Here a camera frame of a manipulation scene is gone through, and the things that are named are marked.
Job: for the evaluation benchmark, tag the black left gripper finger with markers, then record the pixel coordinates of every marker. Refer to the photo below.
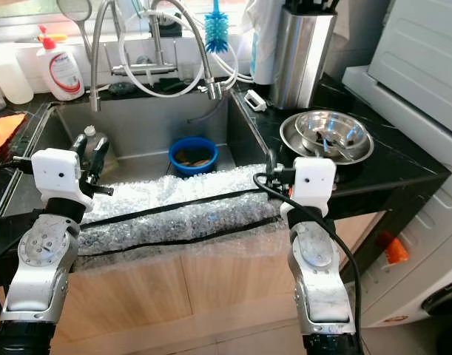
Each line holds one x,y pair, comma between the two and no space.
101,155
81,143

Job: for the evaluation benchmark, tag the metal spoon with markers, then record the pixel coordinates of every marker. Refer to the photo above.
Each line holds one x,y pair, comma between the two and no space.
333,146

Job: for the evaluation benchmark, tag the small stainless steel bowl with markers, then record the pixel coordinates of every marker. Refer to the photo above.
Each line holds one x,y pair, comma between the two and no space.
336,124

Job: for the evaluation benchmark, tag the clear bottle with white cap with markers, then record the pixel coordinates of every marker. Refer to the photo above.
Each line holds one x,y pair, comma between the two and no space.
89,132

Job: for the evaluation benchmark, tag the wide stainless steel dish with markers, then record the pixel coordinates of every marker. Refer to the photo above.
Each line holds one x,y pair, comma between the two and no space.
286,139

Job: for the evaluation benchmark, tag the stainless steel sink basin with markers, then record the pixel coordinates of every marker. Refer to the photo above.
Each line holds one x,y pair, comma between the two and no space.
152,122

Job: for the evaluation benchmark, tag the dark green scouring pad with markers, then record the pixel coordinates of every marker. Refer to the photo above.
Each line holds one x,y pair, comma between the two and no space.
122,89

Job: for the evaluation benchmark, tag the white red-pump soap bottle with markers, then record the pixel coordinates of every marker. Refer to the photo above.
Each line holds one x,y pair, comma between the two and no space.
61,74

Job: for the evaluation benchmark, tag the steel spring gooseneck faucet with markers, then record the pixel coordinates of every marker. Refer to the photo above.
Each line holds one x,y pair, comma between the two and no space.
96,66

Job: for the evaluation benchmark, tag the orange cloth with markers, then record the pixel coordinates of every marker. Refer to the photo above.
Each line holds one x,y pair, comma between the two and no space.
2,133

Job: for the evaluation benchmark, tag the small white plastic clip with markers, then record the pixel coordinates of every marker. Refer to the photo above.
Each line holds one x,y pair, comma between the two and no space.
256,100

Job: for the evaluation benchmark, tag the blue plastic bowl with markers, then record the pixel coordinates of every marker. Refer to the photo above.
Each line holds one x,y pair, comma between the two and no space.
192,168

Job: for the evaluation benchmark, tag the clear bubble wrap sheet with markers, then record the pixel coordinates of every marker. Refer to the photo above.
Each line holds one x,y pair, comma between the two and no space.
181,218

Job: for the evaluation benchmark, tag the translucent white plastic bottle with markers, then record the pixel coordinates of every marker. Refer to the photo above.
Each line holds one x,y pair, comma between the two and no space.
11,78

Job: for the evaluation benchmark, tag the chrome flexible-neck tap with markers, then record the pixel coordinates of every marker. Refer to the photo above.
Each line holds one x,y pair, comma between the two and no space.
144,70

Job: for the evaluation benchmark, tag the tall stainless steel canister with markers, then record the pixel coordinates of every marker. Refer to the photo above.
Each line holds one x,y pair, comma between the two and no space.
303,63

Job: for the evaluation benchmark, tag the wooden base cabinet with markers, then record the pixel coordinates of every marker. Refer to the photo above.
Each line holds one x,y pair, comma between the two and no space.
181,288

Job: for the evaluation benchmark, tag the white cylinder water filter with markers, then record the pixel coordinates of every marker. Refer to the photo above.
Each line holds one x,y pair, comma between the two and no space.
261,48

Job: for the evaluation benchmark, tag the small orange object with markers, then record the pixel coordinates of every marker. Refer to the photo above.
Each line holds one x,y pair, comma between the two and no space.
394,249

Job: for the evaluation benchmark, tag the metal mesh strainer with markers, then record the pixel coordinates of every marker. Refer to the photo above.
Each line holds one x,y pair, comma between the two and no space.
75,7

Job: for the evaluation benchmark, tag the white washing machine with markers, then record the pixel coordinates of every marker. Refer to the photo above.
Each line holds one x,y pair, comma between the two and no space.
418,251

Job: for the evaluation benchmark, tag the blue bottle brush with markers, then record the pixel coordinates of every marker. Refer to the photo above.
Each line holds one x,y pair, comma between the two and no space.
216,31

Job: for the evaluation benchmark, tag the grey white countertop appliance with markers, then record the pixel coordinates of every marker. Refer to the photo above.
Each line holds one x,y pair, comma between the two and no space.
418,59

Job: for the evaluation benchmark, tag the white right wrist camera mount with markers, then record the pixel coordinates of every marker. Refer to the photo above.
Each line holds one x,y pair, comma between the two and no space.
313,181

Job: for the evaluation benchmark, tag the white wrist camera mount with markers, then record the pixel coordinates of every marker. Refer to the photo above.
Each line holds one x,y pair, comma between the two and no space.
313,181
59,174

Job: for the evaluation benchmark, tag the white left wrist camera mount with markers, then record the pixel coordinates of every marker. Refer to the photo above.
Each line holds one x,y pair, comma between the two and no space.
59,174

